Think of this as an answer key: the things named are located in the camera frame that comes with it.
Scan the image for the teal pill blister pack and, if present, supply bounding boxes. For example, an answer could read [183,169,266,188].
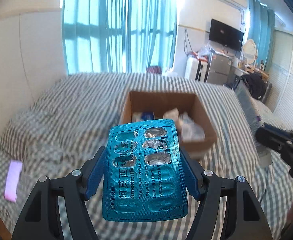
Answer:
[102,119,188,223]

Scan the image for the blue floral tissue pack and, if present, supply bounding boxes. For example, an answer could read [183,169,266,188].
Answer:
[131,111,155,122]

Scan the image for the white lotion tube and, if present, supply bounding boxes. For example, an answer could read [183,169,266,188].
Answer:
[235,81,272,168]

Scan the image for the white wardrobe doors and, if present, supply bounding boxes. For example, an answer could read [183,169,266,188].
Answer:
[266,30,293,129]

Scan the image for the black bag on chair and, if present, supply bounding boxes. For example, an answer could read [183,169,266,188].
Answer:
[240,73,266,100]

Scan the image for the pink paper note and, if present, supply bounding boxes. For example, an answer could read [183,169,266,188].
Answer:
[4,160,23,203]

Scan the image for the clear plastic bag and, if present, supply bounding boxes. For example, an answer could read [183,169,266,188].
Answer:
[179,112,205,142]

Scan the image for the silver mini fridge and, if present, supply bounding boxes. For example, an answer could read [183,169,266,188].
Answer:
[206,53,231,86]

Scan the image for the oval vanity mirror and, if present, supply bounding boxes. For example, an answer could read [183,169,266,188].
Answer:
[242,38,258,65]

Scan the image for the checkered bed quilt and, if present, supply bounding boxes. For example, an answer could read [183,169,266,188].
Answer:
[0,73,293,239]

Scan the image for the white suitcase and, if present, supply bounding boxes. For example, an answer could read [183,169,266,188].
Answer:
[185,55,208,82]

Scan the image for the teal side curtain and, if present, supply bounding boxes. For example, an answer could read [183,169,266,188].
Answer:
[248,0,275,72]

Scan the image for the brown cardboard box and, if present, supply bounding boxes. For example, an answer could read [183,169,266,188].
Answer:
[120,90,219,159]

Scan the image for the dark red patterned bag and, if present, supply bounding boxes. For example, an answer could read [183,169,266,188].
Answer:
[146,66,162,75]

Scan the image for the teal window curtain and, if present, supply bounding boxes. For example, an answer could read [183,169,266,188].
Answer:
[60,0,178,74]

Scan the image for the black wall television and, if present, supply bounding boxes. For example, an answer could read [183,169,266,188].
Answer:
[208,19,244,52]

